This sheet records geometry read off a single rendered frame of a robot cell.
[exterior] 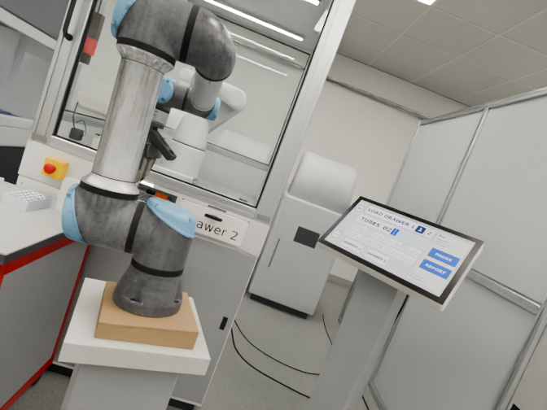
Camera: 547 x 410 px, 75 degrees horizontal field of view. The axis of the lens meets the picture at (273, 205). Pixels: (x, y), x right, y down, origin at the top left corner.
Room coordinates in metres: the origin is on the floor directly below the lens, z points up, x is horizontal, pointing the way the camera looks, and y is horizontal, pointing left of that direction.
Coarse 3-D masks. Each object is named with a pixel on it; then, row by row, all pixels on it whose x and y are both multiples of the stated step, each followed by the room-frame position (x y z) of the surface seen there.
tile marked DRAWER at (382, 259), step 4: (368, 252) 1.34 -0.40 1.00; (372, 252) 1.33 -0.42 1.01; (376, 252) 1.33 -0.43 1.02; (364, 256) 1.33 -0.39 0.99; (368, 256) 1.32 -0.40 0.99; (372, 256) 1.32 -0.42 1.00; (376, 256) 1.31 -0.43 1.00; (380, 256) 1.31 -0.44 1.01; (384, 256) 1.31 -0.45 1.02; (388, 256) 1.30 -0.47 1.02; (372, 260) 1.30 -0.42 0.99; (376, 260) 1.30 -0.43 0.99; (380, 260) 1.30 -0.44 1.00; (384, 260) 1.29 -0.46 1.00; (388, 260) 1.29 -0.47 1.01; (380, 264) 1.28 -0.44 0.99; (384, 264) 1.28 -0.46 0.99
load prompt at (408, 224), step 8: (368, 208) 1.52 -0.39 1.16; (376, 208) 1.51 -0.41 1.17; (376, 216) 1.47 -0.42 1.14; (384, 216) 1.46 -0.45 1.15; (392, 216) 1.45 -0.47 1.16; (400, 216) 1.44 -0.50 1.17; (392, 224) 1.42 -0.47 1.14; (400, 224) 1.41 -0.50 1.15; (408, 224) 1.40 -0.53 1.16; (416, 224) 1.39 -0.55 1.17; (416, 232) 1.36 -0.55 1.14; (424, 232) 1.35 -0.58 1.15; (432, 232) 1.34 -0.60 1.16
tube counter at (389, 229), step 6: (384, 228) 1.41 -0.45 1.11; (390, 228) 1.41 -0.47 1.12; (396, 228) 1.40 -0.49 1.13; (390, 234) 1.38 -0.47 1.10; (396, 234) 1.37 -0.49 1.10; (402, 234) 1.37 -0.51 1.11; (408, 234) 1.36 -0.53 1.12; (408, 240) 1.34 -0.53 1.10; (414, 240) 1.33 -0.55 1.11; (420, 240) 1.33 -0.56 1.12; (426, 240) 1.32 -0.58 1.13; (420, 246) 1.30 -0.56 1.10; (426, 246) 1.30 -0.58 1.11
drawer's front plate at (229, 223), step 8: (184, 200) 1.42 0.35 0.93; (192, 208) 1.43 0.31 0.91; (200, 208) 1.43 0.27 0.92; (208, 208) 1.44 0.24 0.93; (200, 216) 1.43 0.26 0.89; (224, 216) 1.44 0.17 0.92; (232, 216) 1.45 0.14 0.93; (200, 224) 1.43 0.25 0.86; (208, 224) 1.44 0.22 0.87; (216, 224) 1.44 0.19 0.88; (224, 224) 1.44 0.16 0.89; (232, 224) 1.45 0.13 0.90; (240, 224) 1.45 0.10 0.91; (248, 224) 1.46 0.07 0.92; (200, 232) 1.44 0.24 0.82; (208, 232) 1.44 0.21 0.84; (216, 232) 1.44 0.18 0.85; (224, 232) 1.44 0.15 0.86; (232, 232) 1.45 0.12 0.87; (240, 232) 1.45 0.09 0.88; (224, 240) 1.45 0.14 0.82; (232, 240) 1.45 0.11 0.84; (240, 240) 1.45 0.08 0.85
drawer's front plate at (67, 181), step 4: (64, 180) 1.07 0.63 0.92; (68, 180) 1.07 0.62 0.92; (72, 180) 1.07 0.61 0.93; (76, 180) 1.08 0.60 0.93; (64, 184) 1.07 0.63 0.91; (68, 184) 1.07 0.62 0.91; (72, 184) 1.07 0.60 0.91; (64, 188) 1.07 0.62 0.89; (68, 188) 1.07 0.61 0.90; (60, 192) 1.07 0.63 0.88; (64, 192) 1.07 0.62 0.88; (60, 196) 1.07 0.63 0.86; (64, 196) 1.07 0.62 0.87; (60, 200) 1.07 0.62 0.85; (56, 204) 1.07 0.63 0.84; (60, 204) 1.07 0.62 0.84; (56, 208) 1.07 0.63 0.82; (60, 208) 1.07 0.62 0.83
